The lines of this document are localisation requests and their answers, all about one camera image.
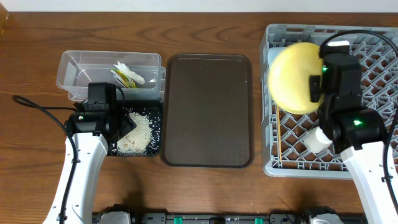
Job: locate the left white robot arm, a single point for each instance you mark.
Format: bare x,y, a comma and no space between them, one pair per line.
84,156

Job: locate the white cup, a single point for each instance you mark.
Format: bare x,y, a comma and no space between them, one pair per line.
316,140

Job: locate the grey dishwasher rack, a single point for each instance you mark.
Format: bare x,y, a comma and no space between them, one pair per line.
378,83

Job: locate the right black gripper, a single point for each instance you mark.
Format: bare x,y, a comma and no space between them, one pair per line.
315,88

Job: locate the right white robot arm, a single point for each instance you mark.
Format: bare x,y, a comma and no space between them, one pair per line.
359,136

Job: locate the pile of rice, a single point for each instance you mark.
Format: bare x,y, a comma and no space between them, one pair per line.
145,139

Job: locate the wooden chopstick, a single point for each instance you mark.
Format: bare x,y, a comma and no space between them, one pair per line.
278,132

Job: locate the dark brown serving tray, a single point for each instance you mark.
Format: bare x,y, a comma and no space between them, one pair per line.
208,111

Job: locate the white tissue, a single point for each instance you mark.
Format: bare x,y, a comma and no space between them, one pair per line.
129,73

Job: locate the green snack wrapper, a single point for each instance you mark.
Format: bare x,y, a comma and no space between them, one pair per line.
123,79

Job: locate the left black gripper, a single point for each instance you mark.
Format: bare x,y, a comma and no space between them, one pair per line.
125,125

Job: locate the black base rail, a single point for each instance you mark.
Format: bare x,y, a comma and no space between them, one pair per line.
162,218

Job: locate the black plastic tray bin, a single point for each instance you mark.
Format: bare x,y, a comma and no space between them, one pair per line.
139,103

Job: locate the light blue bowl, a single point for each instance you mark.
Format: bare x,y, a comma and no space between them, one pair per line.
273,53

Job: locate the clear plastic bin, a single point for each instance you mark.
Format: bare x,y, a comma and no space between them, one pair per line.
79,68

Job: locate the yellow plate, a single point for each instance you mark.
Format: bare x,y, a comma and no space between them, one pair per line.
289,74

